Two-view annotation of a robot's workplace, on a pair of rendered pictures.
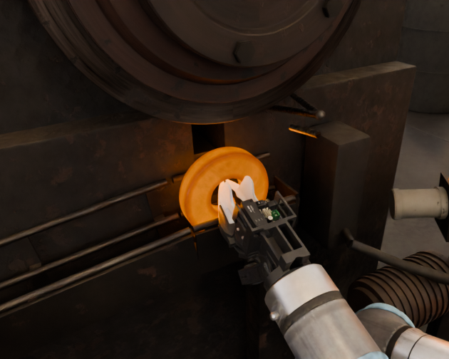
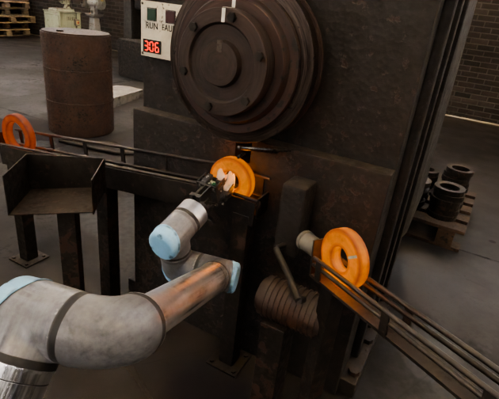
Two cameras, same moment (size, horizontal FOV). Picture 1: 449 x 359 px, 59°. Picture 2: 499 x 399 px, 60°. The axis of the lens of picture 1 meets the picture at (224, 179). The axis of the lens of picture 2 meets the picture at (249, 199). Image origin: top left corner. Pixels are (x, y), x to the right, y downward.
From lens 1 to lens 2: 1.09 m
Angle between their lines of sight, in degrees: 45
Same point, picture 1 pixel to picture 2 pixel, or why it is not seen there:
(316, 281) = (189, 204)
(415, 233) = not seen: outside the picture
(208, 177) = (221, 165)
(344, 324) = (177, 218)
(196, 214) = not seen: hidden behind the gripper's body
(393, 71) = (367, 169)
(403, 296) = (274, 290)
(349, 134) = (298, 184)
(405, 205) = (301, 239)
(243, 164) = (238, 168)
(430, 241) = not seen: outside the picture
